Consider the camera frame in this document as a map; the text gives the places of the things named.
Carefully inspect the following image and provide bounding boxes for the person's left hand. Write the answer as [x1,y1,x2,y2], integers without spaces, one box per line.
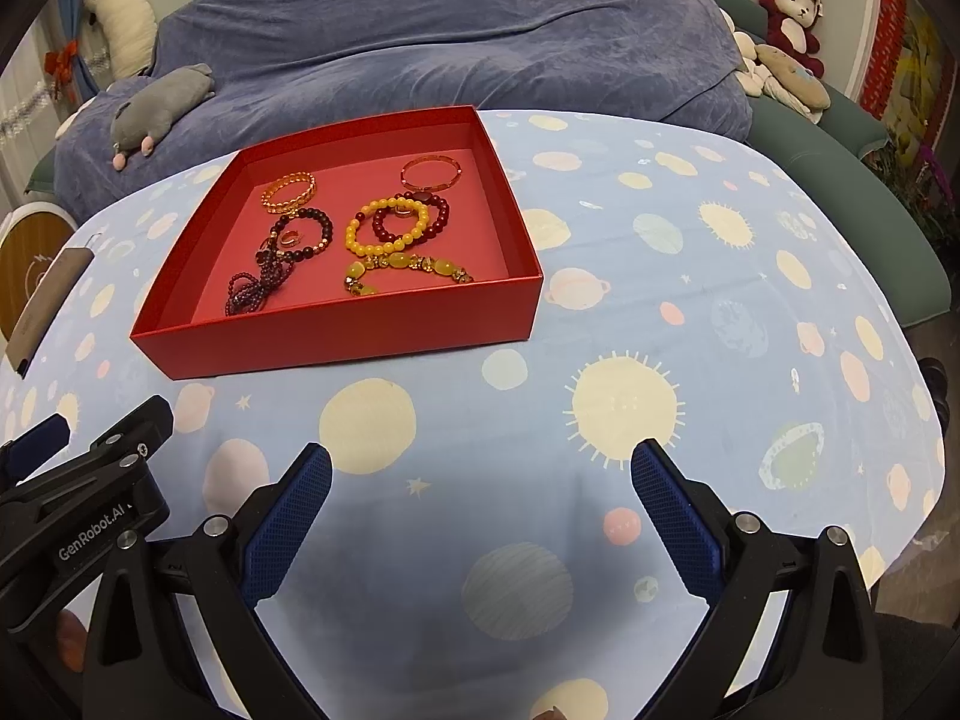
[58,610,95,672]

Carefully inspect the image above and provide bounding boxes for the beige plush toy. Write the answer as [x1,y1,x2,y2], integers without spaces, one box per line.
[754,43,832,117]

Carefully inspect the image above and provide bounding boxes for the yellow stone gold bracelet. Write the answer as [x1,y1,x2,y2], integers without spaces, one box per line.
[341,253,475,297]

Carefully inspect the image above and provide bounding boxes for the planet print tablecloth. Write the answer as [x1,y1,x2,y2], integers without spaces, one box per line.
[0,109,946,720]

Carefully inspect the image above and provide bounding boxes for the red cardboard box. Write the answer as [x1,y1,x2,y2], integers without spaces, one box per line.
[129,105,545,381]

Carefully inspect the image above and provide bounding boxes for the long white plush toy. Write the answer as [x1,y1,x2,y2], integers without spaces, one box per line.
[81,0,160,80]

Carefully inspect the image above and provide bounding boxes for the potted flowers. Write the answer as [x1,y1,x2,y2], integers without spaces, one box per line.
[877,142,960,241]

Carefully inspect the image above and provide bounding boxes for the dark red bead bracelet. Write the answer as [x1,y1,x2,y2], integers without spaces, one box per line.
[371,193,451,247]

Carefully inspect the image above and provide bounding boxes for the red plush monkey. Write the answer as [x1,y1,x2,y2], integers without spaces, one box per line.
[757,0,826,80]

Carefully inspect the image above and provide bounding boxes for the round wooden disc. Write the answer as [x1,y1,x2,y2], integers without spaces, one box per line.
[0,202,76,331]

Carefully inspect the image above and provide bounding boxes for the braided gold bangle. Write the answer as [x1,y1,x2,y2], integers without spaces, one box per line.
[260,171,317,212]

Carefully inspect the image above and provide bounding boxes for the small white plush toy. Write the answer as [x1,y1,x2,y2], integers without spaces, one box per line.
[731,28,766,95]

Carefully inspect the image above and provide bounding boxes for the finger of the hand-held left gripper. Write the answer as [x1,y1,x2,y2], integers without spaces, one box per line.
[0,412,76,481]
[88,395,175,466]

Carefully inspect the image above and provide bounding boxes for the red wall banner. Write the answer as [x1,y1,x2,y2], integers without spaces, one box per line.
[862,0,912,121]

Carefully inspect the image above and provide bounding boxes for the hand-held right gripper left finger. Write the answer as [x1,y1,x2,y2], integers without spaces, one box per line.
[81,441,335,720]

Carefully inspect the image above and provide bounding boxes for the thin gold bangle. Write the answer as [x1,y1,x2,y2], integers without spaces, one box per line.
[400,154,462,193]

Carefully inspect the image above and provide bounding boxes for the purple small bead necklace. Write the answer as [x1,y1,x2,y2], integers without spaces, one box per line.
[225,236,301,316]

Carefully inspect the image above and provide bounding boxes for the brown case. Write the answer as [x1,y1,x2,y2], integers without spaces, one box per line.
[4,247,97,376]

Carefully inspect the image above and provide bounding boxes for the grey plush mouse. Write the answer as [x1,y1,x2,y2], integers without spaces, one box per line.
[110,64,216,170]

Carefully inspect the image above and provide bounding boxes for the yellow wall poster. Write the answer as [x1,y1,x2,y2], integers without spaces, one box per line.
[889,7,946,158]

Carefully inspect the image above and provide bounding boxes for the yellow bead bracelet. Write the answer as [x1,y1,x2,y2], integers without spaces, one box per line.
[343,195,432,256]

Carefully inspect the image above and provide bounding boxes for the blue-grey blanket covered sofa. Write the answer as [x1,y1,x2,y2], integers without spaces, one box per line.
[52,0,755,222]

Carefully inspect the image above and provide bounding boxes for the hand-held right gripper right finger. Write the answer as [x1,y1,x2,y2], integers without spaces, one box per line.
[630,439,884,720]

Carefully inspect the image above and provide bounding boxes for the green sofa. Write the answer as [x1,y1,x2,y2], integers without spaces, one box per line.
[675,0,950,327]

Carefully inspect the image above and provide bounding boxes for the red ribbon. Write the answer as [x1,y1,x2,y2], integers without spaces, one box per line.
[43,41,80,83]

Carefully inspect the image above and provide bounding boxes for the dark bead bracelet gold charm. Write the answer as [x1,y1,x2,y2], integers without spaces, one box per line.
[271,206,335,260]

